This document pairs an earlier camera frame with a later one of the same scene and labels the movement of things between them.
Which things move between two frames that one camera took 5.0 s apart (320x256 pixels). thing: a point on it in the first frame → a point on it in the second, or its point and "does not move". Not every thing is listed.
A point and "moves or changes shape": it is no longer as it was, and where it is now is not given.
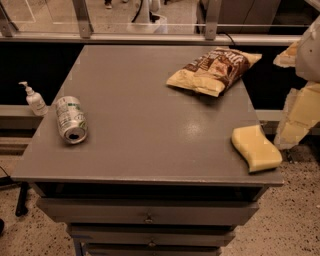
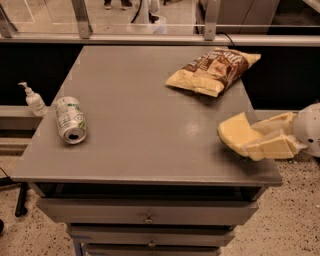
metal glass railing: x=156 y=21 does not move
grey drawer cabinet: x=159 y=173 does not move
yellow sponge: x=260 y=154 moves or changes shape
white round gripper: x=310 y=55 → x=308 y=129
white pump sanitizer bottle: x=35 y=101 does not move
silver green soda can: x=71 y=119 does not move
